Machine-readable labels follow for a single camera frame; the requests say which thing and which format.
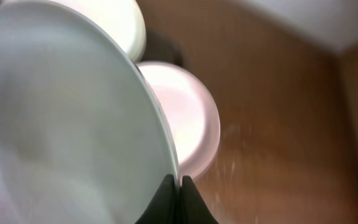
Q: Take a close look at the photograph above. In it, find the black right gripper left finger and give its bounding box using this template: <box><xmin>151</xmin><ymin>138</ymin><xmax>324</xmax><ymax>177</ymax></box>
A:
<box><xmin>135</xmin><ymin>174</ymin><xmax>179</xmax><ymax>224</ymax></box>

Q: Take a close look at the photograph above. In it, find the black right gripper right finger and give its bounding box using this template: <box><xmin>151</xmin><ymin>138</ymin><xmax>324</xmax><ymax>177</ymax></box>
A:
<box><xmin>180</xmin><ymin>175</ymin><xmax>218</xmax><ymax>224</ymax></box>

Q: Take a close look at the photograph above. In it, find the pink plate with red stain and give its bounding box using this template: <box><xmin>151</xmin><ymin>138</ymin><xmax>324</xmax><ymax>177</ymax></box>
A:
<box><xmin>137</xmin><ymin>61</ymin><xmax>221</xmax><ymax>180</ymax></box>

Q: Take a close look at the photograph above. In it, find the pale green plate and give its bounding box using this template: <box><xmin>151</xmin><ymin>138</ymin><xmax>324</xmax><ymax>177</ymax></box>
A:
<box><xmin>0</xmin><ymin>1</ymin><xmax>177</xmax><ymax>224</ymax></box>

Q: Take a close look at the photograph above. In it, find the dark brown serving tray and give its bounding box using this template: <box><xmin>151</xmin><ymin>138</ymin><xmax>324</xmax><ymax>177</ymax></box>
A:
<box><xmin>140</xmin><ymin>30</ymin><xmax>184</xmax><ymax>67</ymax></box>

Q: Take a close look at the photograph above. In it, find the cream plate with red stain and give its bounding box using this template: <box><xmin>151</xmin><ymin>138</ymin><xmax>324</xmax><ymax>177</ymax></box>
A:
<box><xmin>1</xmin><ymin>0</ymin><xmax>147</xmax><ymax>63</ymax></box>

